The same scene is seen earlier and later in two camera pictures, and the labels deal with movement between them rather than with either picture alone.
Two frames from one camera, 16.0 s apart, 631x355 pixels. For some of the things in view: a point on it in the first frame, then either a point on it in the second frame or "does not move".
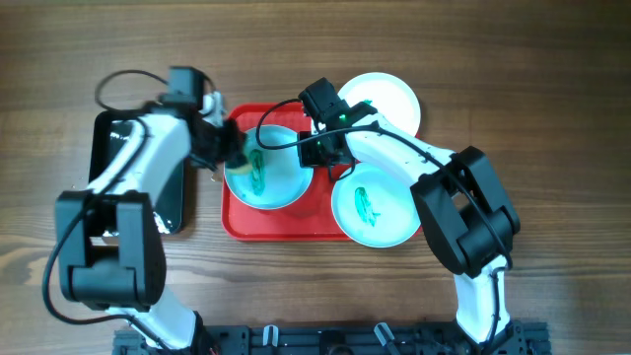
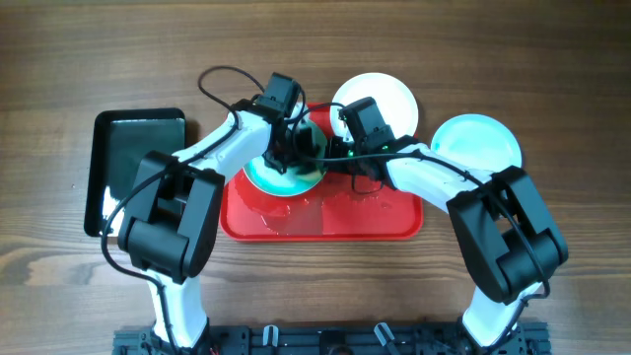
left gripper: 233,148 -> 296,164
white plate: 391,98 does not move
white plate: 375,207 -> 476,141
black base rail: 526,338 does not move
